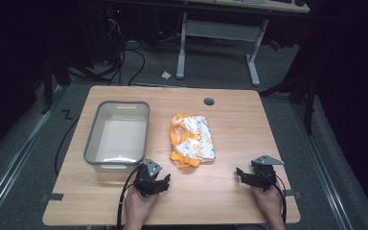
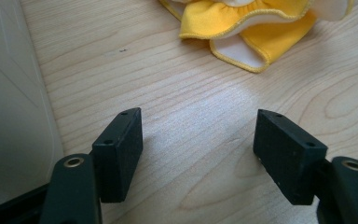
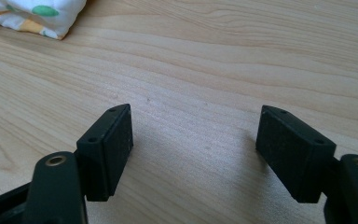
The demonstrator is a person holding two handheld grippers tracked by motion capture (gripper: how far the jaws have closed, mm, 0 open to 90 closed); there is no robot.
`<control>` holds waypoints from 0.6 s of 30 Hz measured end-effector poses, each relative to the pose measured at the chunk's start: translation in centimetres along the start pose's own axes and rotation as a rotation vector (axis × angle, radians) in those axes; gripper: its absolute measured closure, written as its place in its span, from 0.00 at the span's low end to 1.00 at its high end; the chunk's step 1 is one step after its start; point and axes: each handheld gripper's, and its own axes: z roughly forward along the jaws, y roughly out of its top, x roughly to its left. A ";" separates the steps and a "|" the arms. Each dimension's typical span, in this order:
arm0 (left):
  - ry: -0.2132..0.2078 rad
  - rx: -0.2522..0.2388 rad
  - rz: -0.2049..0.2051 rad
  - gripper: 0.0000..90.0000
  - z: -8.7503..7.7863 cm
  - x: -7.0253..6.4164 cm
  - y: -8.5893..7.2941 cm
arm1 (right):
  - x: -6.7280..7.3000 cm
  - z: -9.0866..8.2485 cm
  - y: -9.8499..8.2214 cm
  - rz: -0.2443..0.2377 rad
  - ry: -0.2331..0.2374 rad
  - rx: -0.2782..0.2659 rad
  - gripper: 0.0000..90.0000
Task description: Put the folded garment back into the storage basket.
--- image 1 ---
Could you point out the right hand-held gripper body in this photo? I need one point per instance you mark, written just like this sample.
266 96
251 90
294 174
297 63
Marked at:
263 174

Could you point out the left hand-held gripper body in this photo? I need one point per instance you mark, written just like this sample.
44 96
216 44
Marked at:
149 174

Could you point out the orange and white patterned garment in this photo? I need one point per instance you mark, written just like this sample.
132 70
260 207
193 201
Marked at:
193 140

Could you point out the white plastic bin grey rim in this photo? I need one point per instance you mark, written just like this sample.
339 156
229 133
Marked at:
121 137

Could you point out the round grey table grommet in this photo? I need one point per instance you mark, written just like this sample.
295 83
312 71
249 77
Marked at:
209 101

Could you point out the black metal stand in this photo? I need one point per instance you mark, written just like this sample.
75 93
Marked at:
48 86
306 92

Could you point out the crumpled white paper scrap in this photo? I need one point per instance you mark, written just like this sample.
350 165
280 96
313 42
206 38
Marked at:
166 75

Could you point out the wooden desk with white legs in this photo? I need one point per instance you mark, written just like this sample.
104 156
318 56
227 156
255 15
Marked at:
220 30

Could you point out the metal floor rail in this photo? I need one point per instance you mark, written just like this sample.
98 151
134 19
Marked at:
322 166
16 153

